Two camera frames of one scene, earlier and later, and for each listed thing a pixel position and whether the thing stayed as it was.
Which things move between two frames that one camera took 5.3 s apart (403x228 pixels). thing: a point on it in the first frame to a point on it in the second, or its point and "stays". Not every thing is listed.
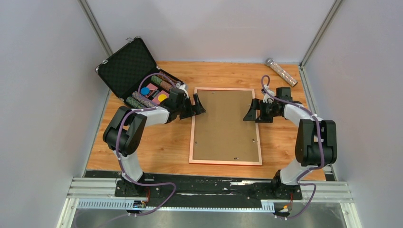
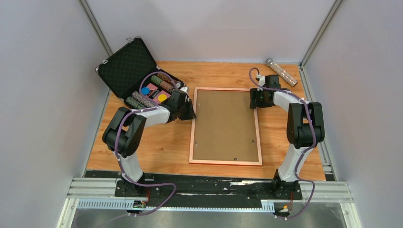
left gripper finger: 197,109 to 189,113
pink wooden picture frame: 220,136 stays
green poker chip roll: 135,103 stays
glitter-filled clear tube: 282,72 stays
